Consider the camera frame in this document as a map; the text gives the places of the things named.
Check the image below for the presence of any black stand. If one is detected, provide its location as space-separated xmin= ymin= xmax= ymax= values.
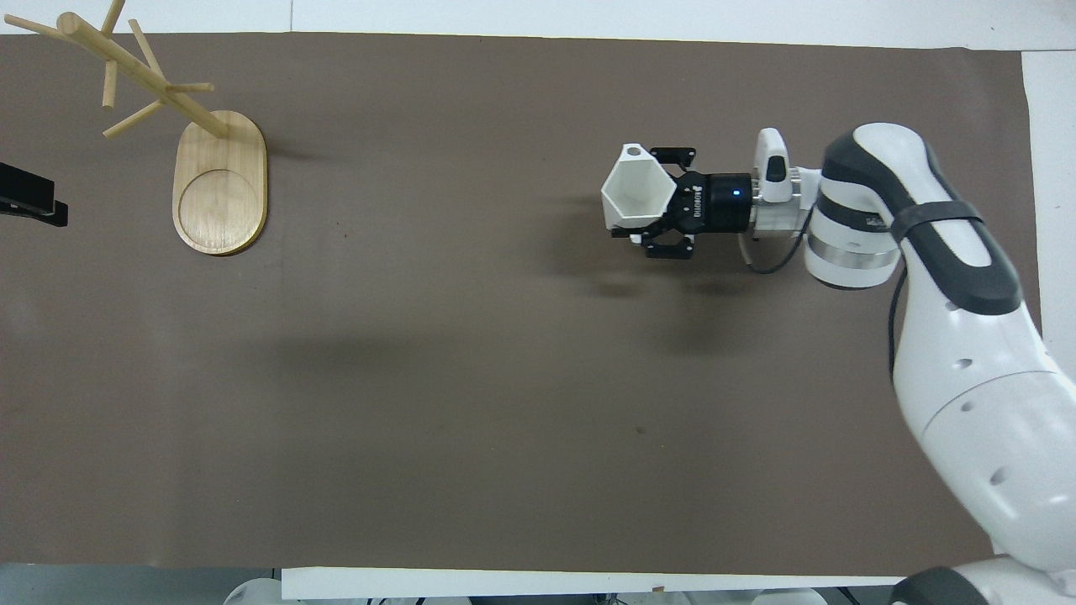
xmin=0 ymin=161 xmax=69 ymax=229

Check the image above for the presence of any white hexagonal cup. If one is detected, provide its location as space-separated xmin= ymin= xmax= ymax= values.
xmin=600 ymin=143 xmax=677 ymax=233

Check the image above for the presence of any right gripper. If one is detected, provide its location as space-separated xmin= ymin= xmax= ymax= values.
xmin=630 ymin=146 xmax=755 ymax=260

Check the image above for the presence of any black cable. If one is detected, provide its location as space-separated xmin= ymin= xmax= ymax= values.
xmin=737 ymin=204 xmax=913 ymax=379

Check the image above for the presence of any wooden cup rack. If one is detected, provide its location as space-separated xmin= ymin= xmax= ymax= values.
xmin=3 ymin=0 xmax=269 ymax=257

